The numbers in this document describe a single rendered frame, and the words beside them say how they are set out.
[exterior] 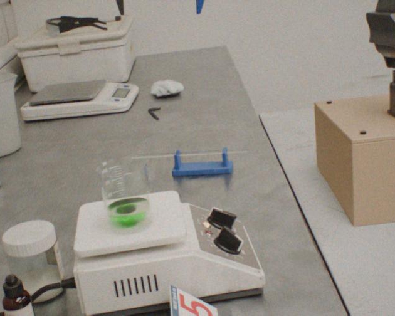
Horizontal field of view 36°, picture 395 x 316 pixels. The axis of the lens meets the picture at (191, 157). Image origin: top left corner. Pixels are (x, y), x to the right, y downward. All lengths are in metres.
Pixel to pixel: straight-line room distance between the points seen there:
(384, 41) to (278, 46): 1.29
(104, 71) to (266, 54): 0.63
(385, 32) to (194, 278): 0.39
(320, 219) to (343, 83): 1.36
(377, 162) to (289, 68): 1.35
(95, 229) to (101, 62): 1.06
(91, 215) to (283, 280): 0.23
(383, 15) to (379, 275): 0.32
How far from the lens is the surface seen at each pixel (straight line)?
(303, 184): 0.94
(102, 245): 0.64
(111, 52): 1.68
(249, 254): 0.69
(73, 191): 1.02
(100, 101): 1.42
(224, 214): 0.72
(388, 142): 0.78
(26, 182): 1.10
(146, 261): 0.64
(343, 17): 2.12
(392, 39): 0.81
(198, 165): 1.02
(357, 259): 0.74
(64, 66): 1.71
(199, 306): 0.64
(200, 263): 0.65
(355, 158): 0.77
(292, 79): 2.12
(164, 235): 0.64
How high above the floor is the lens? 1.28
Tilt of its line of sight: 21 degrees down
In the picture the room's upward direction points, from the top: 7 degrees counter-clockwise
